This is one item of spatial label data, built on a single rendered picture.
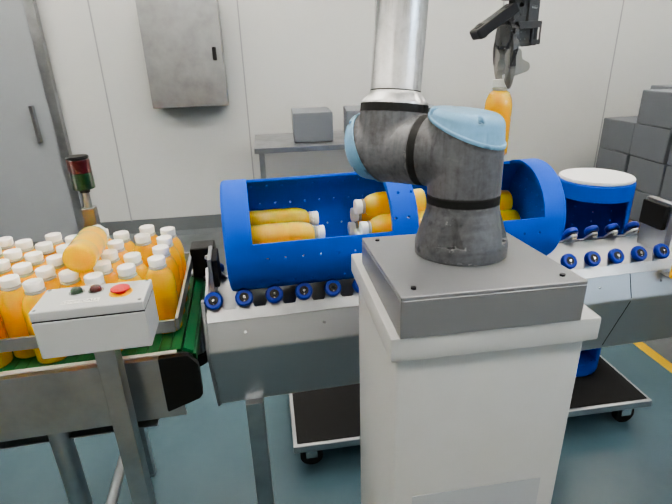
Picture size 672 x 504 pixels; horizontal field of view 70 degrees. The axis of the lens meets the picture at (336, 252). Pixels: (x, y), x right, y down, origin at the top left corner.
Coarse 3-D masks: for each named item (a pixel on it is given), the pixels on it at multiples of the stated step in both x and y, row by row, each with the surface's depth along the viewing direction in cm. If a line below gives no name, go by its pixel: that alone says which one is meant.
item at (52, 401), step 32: (160, 352) 110; (0, 384) 103; (32, 384) 104; (64, 384) 106; (96, 384) 107; (160, 384) 110; (192, 384) 112; (0, 416) 105; (32, 416) 107; (64, 416) 108; (96, 416) 110; (160, 416) 113; (0, 448) 111; (64, 448) 112; (64, 480) 116
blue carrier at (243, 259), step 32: (512, 160) 136; (224, 192) 114; (256, 192) 132; (288, 192) 134; (320, 192) 137; (352, 192) 139; (512, 192) 148; (544, 192) 124; (224, 224) 110; (320, 224) 142; (416, 224) 118; (512, 224) 123; (544, 224) 124; (256, 256) 112; (288, 256) 114; (320, 256) 116; (256, 288) 123
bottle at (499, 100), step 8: (496, 88) 121; (504, 88) 120; (488, 96) 123; (496, 96) 121; (504, 96) 120; (488, 104) 122; (496, 104) 121; (504, 104) 121; (496, 112) 121; (504, 112) 121; (504, 152) 126
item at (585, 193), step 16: (576, 192) 189; (592, 192) 185; (608, 192) 183; (624, 192) 184; (576, 208) 214; (592, 208) 212; (608, 208) 207; (624, 208) 199; (576, 224) 217; (592, 224) 214; (608, 224) 209; (624, 224) 191; (560, 240) 200; (592, 352) 228; (592, 368) 216
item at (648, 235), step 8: (648, 200) 148; (656, 200) 147; (664, 200) 145; (648, 208) 148; (656, 208) 145; (664, 208) 142; (640, 216) 151; (648, 216) 148; (656, 216) 146; (664, 216) 143; (648, 224) 149; (656, 224) 146; (664, 224) 144; (640, 232) 154; (648, 232) 151; (656, 232) 148; (664, 232) 145; (640, 240) 154; (648, 240) 151; (656, 240) 148; (664, 240) 146
